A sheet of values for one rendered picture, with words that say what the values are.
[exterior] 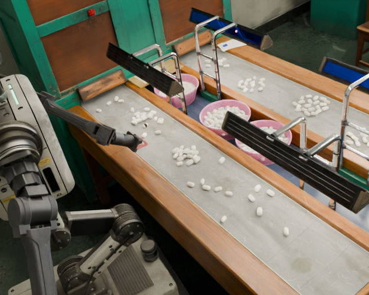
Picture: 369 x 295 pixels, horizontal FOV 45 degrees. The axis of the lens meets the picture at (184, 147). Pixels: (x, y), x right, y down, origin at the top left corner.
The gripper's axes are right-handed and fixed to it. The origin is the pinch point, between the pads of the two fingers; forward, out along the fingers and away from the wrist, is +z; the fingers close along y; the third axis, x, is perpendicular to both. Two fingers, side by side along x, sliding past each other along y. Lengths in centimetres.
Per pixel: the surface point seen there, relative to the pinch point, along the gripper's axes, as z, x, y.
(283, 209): 21, -7, -68
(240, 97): 52, -35, 3
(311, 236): 19, -6, -85
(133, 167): -4.3, 11.6, -3.1
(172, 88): -3.5, -30.0, -6.1
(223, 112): 44, -25, 2
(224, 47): 78, -56, 55
